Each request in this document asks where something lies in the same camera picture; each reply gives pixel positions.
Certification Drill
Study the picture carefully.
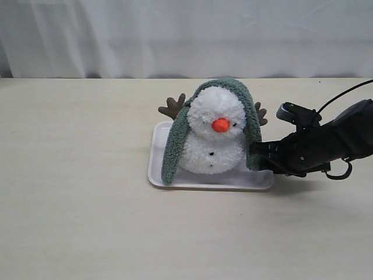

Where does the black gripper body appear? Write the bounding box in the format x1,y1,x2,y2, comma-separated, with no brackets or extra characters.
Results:
270,122,350,177

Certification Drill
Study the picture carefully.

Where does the white rectangular tray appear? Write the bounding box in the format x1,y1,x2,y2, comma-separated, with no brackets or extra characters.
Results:
147,121,275,192

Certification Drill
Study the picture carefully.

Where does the white plush snowman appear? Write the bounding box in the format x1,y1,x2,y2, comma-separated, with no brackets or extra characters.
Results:
157,87,269,175

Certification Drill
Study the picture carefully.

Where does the green knitted scarf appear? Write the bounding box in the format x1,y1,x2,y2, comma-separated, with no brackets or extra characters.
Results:
160,77,265,186

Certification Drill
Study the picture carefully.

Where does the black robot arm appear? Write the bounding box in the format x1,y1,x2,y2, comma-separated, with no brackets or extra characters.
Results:
249,99,372,180

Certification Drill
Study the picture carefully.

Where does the white backdrop curtain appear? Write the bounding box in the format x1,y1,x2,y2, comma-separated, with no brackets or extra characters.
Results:
1,1,372,78

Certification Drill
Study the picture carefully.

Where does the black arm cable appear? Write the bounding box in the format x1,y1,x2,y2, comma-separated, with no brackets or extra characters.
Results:
316,78,373,180

